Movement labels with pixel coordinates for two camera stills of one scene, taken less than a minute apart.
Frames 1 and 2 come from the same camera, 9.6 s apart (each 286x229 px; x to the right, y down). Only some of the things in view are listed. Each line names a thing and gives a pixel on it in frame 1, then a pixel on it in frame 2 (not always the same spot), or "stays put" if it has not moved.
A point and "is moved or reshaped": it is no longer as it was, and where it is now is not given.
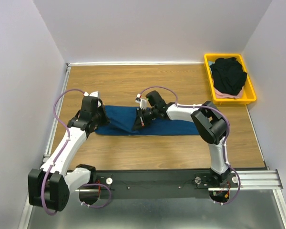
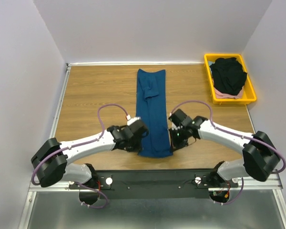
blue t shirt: x=120 y=120 is moved or reshaped
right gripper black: x=140 y=115 to x=175 y=144
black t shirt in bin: x=229 y=77 stays put
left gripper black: x=106 y=120 to x=137 y=149
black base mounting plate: x=152 y=184 stays put
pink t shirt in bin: x=221 y=96 stays put
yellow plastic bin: x=249 y=94 stays put
